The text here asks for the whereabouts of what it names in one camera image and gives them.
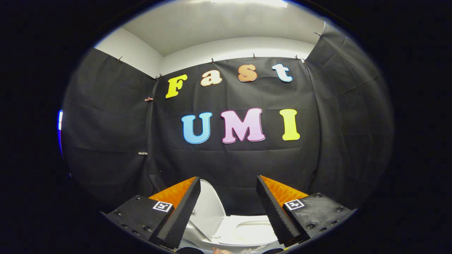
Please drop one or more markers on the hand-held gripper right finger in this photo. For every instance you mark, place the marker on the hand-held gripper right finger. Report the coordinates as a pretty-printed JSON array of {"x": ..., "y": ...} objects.
[{"x": 273, "y": 211}]

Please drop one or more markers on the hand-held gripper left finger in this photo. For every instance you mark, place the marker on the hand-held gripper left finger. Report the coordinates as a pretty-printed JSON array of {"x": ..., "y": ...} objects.
[{"x": 183, "y": 211}]

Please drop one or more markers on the white toilet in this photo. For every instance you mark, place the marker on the white toilet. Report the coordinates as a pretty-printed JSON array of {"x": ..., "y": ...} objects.
[{"x": 201, "y": 244}]

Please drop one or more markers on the white toilet seat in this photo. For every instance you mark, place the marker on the white toilet seat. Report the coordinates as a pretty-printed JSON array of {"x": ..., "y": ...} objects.
[{"x": 229, "y": 229}]

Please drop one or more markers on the black backdrop cloth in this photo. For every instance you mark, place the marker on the black backdrop cloth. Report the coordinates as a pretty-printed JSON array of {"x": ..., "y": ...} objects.
[{"x": 233, "y": 165}]

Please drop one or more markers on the ceiling light panel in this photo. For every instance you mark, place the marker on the ceiling light panel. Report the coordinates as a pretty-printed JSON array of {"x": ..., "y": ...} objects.
[{"x": 254, "y": 2}]

